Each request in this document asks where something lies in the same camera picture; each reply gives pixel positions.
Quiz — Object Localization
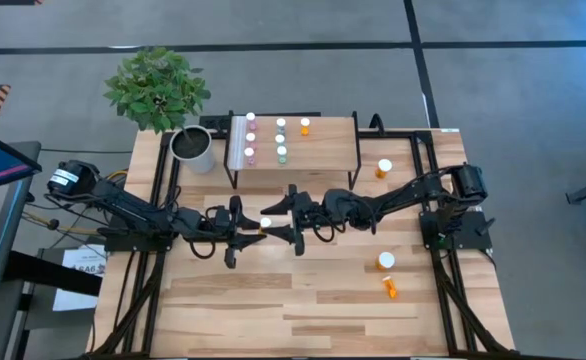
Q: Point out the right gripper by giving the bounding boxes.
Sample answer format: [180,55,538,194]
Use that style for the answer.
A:
[260,183,327,258]

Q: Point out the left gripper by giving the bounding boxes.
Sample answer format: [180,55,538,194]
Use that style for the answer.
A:
[207,194,269,270]

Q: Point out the large orange medicine bottle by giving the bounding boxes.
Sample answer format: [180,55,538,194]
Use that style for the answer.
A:
[375,250,397,272]
[374,158,394,180]

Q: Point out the black power strip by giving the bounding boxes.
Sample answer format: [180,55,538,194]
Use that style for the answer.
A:
[198,114,233,133]

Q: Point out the green plant in white pot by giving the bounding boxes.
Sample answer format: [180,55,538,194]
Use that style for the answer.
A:
[102,45,217,176]

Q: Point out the white paper sheet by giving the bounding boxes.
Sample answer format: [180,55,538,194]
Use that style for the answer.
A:
[52,244,108,312]

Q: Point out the black stand beam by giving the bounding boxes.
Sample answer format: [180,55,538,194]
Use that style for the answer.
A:
[3,249,103,297]

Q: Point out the wooden shelf black frame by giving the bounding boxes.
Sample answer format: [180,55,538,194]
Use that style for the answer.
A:
[224,109,364,191]

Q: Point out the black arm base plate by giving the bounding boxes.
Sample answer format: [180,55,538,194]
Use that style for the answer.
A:
[419,209,493,250]
[103,213,174,253]

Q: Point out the black metal table frame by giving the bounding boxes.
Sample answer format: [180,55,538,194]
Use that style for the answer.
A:
[85,128,517,359]

